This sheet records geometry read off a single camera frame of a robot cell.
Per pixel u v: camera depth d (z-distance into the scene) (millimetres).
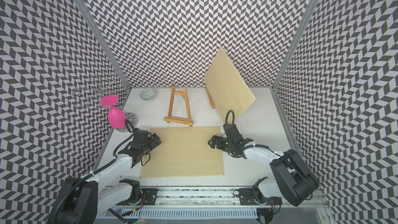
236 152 678
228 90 900
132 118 1005
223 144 776
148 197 726
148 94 1141
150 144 788
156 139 825
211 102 1048
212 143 810
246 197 734
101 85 963
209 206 720
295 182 421
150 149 789
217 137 804
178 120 1043
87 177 443
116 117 772
